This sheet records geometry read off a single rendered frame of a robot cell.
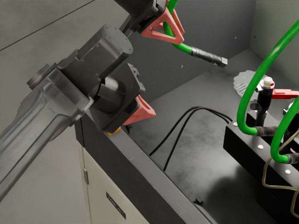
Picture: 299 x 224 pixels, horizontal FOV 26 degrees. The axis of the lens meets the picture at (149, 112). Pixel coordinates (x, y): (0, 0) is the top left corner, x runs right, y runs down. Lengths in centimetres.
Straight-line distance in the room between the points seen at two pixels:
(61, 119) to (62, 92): 7
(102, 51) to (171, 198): 50
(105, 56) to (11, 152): 26
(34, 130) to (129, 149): 65
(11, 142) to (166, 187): 66
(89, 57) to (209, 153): 69
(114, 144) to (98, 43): 53
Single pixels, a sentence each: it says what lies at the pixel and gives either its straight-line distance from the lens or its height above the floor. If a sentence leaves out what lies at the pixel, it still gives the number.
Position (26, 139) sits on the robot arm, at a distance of 74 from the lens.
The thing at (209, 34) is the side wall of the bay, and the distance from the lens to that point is 164.
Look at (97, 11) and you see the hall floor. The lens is 321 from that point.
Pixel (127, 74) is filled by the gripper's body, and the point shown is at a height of 132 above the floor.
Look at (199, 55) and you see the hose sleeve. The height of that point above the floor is 117.
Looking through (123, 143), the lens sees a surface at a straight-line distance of 140.
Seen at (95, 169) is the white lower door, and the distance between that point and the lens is 161.
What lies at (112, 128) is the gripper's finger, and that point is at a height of 126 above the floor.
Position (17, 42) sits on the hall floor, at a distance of 309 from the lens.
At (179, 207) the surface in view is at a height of 95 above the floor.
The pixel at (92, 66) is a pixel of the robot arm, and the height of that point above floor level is 141.
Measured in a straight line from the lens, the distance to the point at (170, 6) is 118.
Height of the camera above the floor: 204
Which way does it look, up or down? 49 degrees down
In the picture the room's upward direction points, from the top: straight up
